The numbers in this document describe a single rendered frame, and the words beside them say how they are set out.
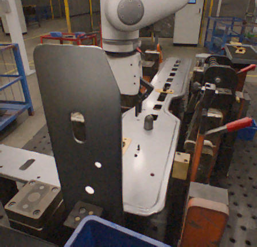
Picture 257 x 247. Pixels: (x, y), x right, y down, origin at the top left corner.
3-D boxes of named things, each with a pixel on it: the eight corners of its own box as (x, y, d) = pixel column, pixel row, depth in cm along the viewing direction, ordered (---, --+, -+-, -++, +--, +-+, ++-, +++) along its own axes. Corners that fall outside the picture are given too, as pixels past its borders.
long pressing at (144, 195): (163, 57, 164) (164, 55, 163) (194, 59, 158) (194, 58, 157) (64, 195, 49) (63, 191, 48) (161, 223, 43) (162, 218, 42)
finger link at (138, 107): (150, 90, 54) (149, 113, 57) (138, 89, 55) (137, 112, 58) (147, 94, 51) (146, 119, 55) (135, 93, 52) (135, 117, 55)
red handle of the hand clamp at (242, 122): (186, 133, 57) (248, 112, 50) (190, 140, 58) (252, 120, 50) (185, 142, 54) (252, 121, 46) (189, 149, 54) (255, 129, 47)
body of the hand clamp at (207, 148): (174, 218, 75) (187, 137, 59) (193, 223, 73) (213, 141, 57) (171, 233, 70) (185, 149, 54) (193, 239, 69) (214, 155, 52)
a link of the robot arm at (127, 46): (144, 35, 51) (144, 48, 52) (110, 34, 53) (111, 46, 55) (134, 41, 44) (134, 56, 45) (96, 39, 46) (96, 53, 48)
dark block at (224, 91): (192, 175, 94) (209, 86, 74) (208, 179, 92) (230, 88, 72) (191, 183, 90) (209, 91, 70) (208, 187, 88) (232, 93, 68)
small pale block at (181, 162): (163, 240, 68) (175, 151, 51) (174, 243, 67) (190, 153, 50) (161, 251, 65) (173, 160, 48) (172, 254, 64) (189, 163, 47)
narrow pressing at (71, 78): (69, 219, 42) (32, 42, 26) (124, 236, 39) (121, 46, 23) (68, 222, 42) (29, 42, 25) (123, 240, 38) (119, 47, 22)
